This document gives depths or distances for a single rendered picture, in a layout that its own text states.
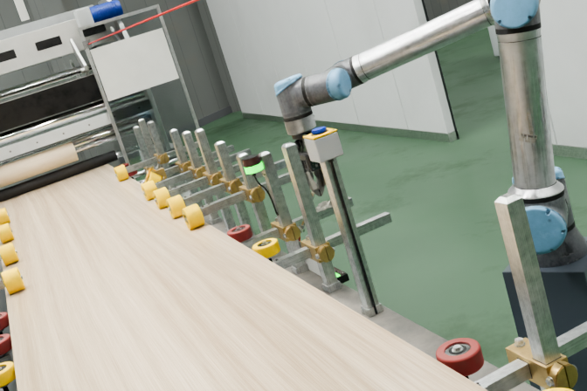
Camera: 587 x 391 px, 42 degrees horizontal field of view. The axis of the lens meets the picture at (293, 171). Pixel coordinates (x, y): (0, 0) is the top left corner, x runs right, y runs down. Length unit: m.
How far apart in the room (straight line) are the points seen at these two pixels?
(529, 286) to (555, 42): 3.92
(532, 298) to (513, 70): 0.83
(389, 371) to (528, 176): 0.91
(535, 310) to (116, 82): 3.81
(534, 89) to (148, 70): 3.23
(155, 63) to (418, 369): 3.79
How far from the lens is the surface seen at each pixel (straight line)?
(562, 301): 2.41
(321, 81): 2.22
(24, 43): 5.15
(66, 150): 4.91
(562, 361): 1.48
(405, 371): 1.41
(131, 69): 4.91
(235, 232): 2.49
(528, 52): 2.08
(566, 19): 5.11
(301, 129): 2.27
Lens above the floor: 1.58
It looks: 13 degrees down
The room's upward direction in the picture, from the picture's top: 17 degrees counter-clockwise
